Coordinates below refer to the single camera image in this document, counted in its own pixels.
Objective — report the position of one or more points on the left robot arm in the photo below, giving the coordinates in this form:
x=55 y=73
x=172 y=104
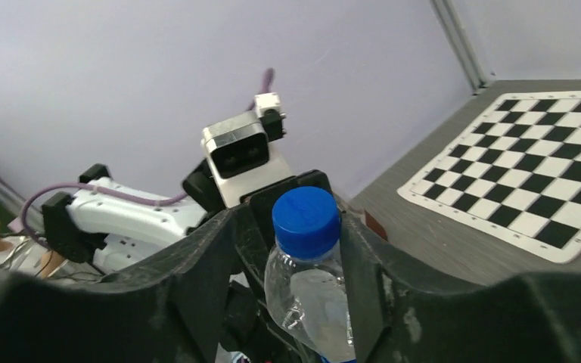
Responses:
x=76 y=225

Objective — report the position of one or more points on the blue bottle cap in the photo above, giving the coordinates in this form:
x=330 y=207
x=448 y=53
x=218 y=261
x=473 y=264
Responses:
x=306 y=222

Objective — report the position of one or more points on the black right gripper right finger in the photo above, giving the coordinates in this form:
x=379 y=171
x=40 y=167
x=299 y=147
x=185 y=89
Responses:
x=403 y=310

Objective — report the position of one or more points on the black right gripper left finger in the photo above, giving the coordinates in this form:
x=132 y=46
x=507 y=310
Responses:
x=167 y=308

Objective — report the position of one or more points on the brown wooden metronome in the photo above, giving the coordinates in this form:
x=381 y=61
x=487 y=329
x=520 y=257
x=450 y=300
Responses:
x=373 y=224

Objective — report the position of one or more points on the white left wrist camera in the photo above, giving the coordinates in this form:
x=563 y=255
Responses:
x=240 y=153

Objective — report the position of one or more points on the clear bottle blue label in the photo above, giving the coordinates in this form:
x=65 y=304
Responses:
x=307 y=299

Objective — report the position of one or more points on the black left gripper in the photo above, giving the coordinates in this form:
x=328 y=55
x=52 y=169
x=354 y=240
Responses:
x=247 y=326

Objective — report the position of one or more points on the black white chessboard mat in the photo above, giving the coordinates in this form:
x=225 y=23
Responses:
x=514 y=173

